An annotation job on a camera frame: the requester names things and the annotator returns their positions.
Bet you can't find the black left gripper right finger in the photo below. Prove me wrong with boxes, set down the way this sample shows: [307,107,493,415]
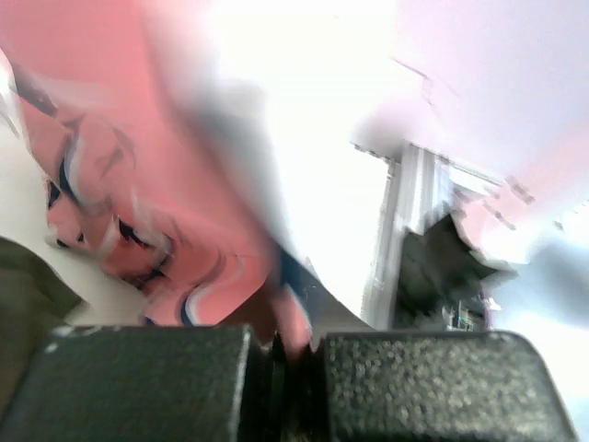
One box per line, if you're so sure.
[312,331,577,441]

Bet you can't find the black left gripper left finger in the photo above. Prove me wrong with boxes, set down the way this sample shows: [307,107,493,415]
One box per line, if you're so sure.
[1,327,264,441]

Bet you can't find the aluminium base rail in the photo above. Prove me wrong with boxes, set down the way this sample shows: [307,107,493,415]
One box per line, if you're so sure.
[361,143,500,332]

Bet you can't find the olive green shorts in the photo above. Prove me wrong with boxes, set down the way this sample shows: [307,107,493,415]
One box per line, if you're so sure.
[0,234,84,369]

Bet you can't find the pink shark print shorts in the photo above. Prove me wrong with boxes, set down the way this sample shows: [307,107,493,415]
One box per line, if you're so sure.
[1,1,311,356]

